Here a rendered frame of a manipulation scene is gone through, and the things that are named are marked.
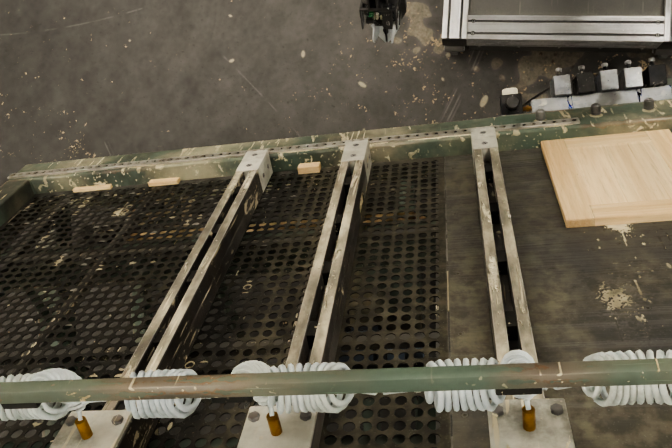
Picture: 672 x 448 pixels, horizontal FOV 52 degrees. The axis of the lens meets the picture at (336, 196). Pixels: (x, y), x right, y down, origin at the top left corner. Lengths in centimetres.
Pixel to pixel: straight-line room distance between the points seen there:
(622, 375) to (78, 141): 275
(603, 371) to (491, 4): 201
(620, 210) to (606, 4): 127
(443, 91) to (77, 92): 160
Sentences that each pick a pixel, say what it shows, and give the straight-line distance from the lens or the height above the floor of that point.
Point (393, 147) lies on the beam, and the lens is 187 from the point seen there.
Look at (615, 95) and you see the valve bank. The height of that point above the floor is 74.
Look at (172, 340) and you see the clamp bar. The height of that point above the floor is 159.
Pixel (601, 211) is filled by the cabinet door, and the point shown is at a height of 121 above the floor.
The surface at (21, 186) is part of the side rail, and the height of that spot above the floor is 94.
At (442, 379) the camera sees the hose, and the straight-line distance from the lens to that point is 79.
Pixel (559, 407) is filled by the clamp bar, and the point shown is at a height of 181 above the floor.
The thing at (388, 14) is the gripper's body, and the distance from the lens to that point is 136.
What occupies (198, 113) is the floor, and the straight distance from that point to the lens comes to 301.
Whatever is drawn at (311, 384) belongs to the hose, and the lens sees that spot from 82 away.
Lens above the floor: 275
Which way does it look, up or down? 79 degrees down
